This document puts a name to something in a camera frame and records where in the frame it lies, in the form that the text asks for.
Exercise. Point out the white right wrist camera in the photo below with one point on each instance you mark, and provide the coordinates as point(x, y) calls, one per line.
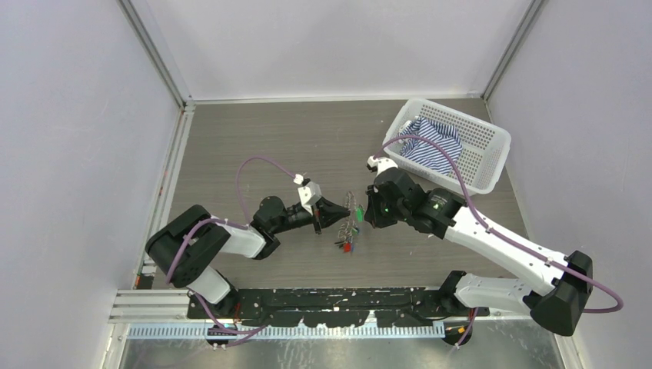
point(378, 165)

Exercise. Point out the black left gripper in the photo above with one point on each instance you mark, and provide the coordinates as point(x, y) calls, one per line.
point(326, 213)

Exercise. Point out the blue white striped cloth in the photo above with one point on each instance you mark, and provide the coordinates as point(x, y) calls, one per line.
point(444, 136)

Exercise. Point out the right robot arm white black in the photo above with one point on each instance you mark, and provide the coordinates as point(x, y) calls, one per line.
point(547, 285)

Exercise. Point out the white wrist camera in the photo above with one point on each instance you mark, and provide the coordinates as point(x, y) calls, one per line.
point(378, 165)
point(308, 191)

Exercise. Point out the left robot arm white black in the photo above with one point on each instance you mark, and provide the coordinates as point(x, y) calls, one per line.
point(185, 248)

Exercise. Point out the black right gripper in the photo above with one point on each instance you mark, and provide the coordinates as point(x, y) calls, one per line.
point(373, 214)

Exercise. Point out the white perforated plastic basket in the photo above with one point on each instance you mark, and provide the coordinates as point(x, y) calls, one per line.
point(485, 147)

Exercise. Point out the round metal key organizer disc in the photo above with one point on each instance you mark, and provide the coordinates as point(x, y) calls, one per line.
point(349, 225)

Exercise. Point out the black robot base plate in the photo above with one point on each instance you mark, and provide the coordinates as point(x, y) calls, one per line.
point(338, 307)

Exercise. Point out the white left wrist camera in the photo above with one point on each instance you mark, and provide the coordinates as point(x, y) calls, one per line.
point(308, 191)

